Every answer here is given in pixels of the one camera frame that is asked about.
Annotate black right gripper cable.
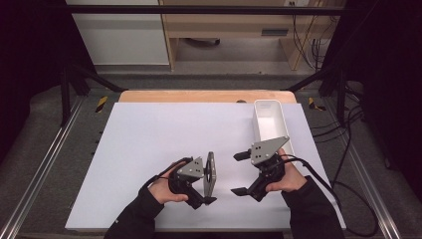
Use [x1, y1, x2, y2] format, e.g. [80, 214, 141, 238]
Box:
[280, 153, 380, 238]

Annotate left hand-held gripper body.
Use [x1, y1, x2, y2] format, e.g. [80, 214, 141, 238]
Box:
[168, 156, 207, 210]

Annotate person's left hand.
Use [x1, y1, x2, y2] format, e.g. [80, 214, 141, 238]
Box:
[147, 160, 189, 205]

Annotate aluminium floor rail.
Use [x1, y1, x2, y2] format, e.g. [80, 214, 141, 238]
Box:
[0, 96, 86, 239]
[322, 98, 404, 239]

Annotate person's right hand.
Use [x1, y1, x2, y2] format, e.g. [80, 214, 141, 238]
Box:
[265, 147, 308, 193]

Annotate white plastic bin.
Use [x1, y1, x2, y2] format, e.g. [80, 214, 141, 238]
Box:
[253, 99, 297, 157]

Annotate white table sheet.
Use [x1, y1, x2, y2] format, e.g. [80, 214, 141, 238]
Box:
[64, 102, 346, 232]

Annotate hanging cable bundle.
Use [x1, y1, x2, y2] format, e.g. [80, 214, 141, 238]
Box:
[291, 3, 336, 72]

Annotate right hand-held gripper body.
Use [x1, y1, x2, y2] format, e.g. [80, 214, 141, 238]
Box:
[247, 135, 291, 203]

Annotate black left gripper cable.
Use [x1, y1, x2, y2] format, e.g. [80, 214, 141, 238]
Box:
[140, 156, 194, 193]

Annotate black curtain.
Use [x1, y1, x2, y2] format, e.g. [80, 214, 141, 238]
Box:
[0, 0, 98, 163]
[322, 0, 422, 193]

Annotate black metal stand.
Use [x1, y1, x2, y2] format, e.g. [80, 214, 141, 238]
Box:
[282, 63, 349, 125]
[59, 61, 128, 127]

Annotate wooden desk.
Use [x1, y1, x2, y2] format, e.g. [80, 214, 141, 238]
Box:
[158, 0, 336, 72]

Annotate black floor cables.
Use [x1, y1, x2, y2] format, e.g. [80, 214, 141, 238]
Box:
[312, 84, 366, 143]

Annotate yellow black tape marker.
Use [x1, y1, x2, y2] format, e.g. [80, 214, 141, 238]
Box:
[308, 97, 326, 113]
[95, 96, 109, 114]

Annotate white cabinet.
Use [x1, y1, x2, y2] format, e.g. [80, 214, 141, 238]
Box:
[65, 0, 171, 67]

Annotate black horizontal metal bar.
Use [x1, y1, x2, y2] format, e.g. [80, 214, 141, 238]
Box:
[64, 4, 346, 16]

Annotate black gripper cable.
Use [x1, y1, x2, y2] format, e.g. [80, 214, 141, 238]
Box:
[140, 156, 194, 193]
[280, 153, 380, 238]

